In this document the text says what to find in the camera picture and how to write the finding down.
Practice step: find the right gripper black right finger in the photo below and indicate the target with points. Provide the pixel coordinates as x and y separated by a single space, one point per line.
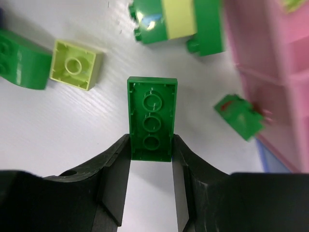
209 200

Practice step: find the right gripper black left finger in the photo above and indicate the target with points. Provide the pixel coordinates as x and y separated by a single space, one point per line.
87 198

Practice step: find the small green lego brick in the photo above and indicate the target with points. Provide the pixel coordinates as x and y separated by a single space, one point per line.
240 115

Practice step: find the green lego plate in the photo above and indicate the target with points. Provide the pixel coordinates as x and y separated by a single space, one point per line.
151 113

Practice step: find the pale yellow square lego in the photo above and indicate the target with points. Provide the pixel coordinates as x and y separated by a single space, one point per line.
76 64

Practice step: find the green and blue lego stack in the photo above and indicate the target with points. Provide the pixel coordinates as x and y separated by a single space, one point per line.
22 61

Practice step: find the pink and blue compartment tray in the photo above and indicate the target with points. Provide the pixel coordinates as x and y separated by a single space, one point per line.
269 41

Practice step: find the green yellow lego cluster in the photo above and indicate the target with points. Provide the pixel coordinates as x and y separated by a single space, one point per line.
163 20

